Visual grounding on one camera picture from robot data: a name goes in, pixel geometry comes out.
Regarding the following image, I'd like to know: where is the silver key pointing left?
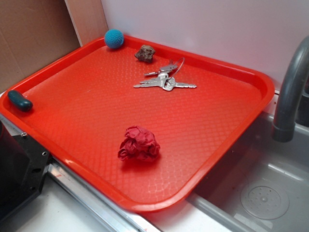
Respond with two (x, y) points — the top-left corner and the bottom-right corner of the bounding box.
(133, 73), (169, 88)

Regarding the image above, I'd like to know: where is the silver key pointing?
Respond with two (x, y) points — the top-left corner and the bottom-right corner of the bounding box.
(163, 77), (197, 91)
(133, 73), (169, 88)

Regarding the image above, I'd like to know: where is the brown rock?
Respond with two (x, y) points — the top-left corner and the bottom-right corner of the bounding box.
(134, 44), (155, 63)

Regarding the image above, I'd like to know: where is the brown cardboard panel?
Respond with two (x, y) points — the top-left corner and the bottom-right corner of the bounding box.
(0, 0), (80, 92)

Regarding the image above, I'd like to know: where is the grey plastic sink basin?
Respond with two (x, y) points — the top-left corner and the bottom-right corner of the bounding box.
(188, 113), (309, 232)

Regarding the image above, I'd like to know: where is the blue crocheted ball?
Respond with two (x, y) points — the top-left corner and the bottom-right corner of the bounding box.
(104, 29), (124, 49)

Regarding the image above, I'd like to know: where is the crumpled red paper ball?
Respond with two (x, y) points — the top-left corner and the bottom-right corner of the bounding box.
(118, 126), (160, 162)

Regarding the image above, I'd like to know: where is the silver key pointing right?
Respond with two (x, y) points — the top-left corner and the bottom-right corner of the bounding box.
(163, 77), (197, 91)

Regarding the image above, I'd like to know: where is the small upper silver key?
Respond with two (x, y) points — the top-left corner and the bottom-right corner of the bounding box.
(144, 64), (178, 76)

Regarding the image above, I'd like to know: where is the grey toy faucet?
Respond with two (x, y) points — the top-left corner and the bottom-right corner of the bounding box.
(271, 37), (309, 142)

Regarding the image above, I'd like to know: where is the red plastic tray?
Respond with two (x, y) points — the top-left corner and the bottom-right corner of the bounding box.
(0, 36), (275, 212)

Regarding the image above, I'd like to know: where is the dark teal bean-shaped object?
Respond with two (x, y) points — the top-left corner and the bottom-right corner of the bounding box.
(7, 90), (33, 112)

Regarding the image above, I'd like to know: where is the wire key ring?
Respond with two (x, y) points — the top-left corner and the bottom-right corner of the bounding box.
(168, 57), (185, 73)

